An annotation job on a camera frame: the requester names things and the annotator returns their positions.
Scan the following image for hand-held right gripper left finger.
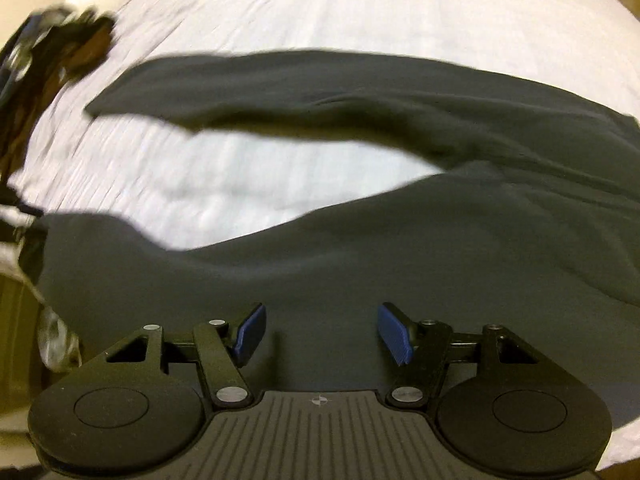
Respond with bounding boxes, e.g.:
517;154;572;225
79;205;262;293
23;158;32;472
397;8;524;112
102;302;266;410

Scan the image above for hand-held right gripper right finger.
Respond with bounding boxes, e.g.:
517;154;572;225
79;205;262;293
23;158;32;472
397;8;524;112
377;301;544;407

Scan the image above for dark grey pants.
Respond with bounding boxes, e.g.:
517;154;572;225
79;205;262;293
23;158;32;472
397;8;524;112
37;47;640;433

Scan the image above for grey white patterned cloth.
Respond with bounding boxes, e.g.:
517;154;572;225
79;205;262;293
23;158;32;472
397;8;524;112
37;305;84;374

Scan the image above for white quilted bed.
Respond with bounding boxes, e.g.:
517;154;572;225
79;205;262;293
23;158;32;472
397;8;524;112
0;0;640;471

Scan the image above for dark brown cloth pile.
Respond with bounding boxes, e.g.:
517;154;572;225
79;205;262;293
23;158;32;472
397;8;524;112
0;4;117;188

